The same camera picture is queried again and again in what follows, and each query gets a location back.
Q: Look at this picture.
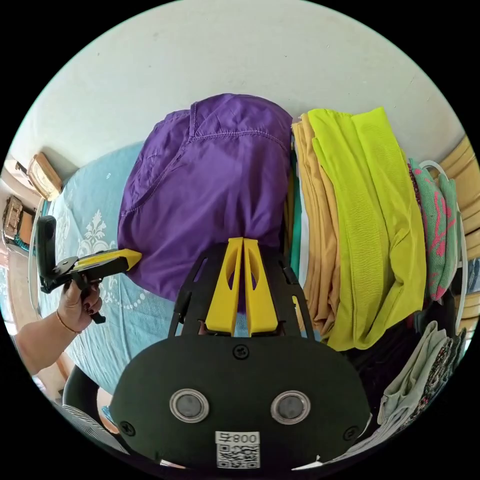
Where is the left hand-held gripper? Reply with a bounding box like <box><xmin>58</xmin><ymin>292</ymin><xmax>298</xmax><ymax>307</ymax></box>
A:
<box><xmin>39</xmin><ymin>248</ymin><xmax>143</xmax><ymax>325</ymax></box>

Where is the pile of clothes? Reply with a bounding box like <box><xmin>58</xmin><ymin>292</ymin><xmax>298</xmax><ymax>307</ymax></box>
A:
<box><xmin>283</xmin><ymin>106</ymin><xmax>429</xmax><ymax>352</ymax></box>

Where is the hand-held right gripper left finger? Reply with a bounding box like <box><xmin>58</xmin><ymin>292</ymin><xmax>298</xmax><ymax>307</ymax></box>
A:
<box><xmin>205</xmin><ymin>237</ymin><xmax>244</xmax><ymax>337</ymax></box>

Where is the heap of patterned clothes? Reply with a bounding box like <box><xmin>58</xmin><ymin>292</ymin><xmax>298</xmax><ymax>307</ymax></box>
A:
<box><xmin>348</xmin><ymin>157</ymin><xmax>470</xmax><ymax>466</ymax></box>

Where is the person's left hand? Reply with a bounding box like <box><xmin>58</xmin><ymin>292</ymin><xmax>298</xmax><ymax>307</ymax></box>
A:
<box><xmin>56</xmin><ymin>280</ymin><xmax>103</xmax><ymax>335</ymax></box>

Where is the purple shirt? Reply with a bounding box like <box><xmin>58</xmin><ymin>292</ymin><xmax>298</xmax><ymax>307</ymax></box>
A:
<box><xmin>116</xmin><ymin>92</ymin><xmax>294</xmax><ymax>314</ymax></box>

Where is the person's left forearm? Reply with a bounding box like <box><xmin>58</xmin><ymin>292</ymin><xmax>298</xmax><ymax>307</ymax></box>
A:
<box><xmin>14</xmin><ymin>309</ymin><xmax>83</xmax><ymax>377</ymax></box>

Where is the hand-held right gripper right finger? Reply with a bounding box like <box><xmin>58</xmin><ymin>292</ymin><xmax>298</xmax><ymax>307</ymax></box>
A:
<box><xmin>244</xmin><ymin>237</ymin><xmax>280</xmax><ymax>338</ymax></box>

